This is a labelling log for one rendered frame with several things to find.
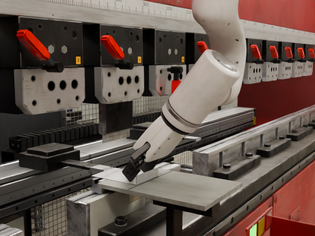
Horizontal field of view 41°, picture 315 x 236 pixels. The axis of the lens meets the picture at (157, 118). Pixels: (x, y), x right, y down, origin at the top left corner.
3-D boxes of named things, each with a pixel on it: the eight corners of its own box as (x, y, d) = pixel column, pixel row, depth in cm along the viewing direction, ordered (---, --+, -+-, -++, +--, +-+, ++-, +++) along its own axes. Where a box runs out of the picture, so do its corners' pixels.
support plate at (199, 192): (205, 211, 78) (205, 206, 78) (97, 187, 92) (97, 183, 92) (242, 187, 93) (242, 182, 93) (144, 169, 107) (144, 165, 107)
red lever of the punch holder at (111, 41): (112, 33, 82) (135, 64, 89) (96, 33, 84) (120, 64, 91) (108, 40, 81) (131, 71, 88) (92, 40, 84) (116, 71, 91)
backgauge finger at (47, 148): (92, 182, 98) (91, 161, 97) (18, 166, 112) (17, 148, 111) (123, 171, 108) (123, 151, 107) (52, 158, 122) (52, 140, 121)
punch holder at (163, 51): (156, 97, 104) (155, 28, 102) (128, 95, 109) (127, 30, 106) (186, 92, 116) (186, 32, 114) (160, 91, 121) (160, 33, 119)
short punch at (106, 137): (106, 143, 95) (105, 101, 93) (99, 143, 96) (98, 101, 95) (132, 136, 103) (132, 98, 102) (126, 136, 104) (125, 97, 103)
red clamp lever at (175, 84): (179, 105, 106) (179, 66, 104) (165, 104, 108) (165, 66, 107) (183, 105, 107) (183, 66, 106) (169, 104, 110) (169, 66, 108)
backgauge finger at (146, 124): (189, 147, 136) (190, 132, 135) (125, 138, 150) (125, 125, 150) (206, 141, 146) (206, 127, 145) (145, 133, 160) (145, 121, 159)
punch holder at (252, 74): (247, 84, 153) (249, 38, 151) (225, 83, 158) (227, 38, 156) (261, 82, 166) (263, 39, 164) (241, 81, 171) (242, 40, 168)
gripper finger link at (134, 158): (161, 133, 89) (153, 148, 93) (133, 148, 84) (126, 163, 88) (164, 137, 89) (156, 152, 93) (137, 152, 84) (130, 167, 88)
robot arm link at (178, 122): (183, 94, 92) (175, 104, 93) (161, 98, 85) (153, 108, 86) (209, 121, 89) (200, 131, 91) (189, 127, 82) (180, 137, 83)
